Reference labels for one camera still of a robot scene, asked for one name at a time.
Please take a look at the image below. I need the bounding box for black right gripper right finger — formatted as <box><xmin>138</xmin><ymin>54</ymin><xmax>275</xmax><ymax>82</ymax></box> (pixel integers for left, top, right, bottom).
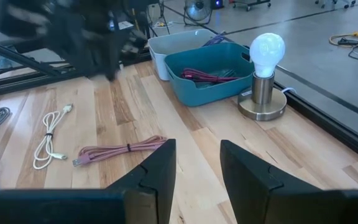
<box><xmin>219</xmin><ymin>139</ymin><xmax>358</xmax><ymax>224</ymax></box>

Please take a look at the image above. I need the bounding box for cream USB cable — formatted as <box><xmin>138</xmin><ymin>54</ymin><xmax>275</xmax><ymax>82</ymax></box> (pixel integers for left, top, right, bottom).
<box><xmin>32</xmin><ymin>104</ymin><xmax>73</xmax><ymax>170</ymax></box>

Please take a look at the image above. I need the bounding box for yellow extension cord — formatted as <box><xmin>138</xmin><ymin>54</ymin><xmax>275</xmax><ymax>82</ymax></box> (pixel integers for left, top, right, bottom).
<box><xmin>328</xmin><ymin>30</ymin><xmax>358</xmax><ymax>47</ymax></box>

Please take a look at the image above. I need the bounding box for pink USB cable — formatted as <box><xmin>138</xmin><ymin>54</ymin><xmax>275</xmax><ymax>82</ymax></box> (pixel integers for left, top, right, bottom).
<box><xmin>72</xmin><ymin>135</ymin><xmax>168</xmax><ymax>168</ymax></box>

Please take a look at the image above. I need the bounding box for white plastic bin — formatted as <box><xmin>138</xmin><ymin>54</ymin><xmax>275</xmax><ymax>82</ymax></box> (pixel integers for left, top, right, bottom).
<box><xmin>147</xmin><ymin>29</ymin><xmax>226</xmax><ymax>82</ymax></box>

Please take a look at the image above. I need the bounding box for teal plastic bin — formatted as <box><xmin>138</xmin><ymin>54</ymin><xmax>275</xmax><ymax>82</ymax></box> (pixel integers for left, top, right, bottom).
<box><xmin>163</xmin><ymin>42</ymin><xmax>256</xmax><ymax>108</ymax></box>

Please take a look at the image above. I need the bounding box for metal table lamp white bulb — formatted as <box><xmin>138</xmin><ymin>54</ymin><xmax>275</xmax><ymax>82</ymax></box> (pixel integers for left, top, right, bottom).
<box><xmin>237</xmin><ymin>32</ymin><xmax>288</xmax><ymax>121</ymax></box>

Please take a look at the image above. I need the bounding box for black aluminium table frame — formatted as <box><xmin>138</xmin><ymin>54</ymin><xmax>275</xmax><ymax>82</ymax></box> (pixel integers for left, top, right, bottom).
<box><xmin>0</xmin><ymin>36</ymin><xmax>358</xmax><ymax>167</ymax></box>

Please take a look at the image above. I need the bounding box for floor fan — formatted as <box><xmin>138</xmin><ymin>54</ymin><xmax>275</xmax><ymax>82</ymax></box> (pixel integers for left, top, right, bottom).
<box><xmin>183</xmin><ymin>0</ymin><xmax>213</xmax><ymax>26</ymax></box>

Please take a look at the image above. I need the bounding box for wheeled cart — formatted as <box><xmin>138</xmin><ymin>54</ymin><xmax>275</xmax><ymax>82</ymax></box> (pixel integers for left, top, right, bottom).
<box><xmin>231</xmin><ymin>0</ymin><xmax>272</xmax><ymax>12</ymax></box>

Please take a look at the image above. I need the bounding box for light purple USB cable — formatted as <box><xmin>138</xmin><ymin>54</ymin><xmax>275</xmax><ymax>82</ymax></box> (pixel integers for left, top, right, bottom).
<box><xmin>201</xmin><ymin>32</ymin><xmax>226</xmax><ymax>48</ymax></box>

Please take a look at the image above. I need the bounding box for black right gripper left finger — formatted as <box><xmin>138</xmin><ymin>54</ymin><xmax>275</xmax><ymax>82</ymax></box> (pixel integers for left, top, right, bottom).
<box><xmin>0</xmin><ymin>139</ymin><xmax>177</xmax><ymax>224</ymax></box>

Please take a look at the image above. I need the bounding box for maroon USB cable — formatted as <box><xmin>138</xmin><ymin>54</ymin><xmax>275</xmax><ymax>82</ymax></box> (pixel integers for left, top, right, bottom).
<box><xmin>180</xmin><ymin>67</ymin><xmax>241</xmax><ymax>84</ymax></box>

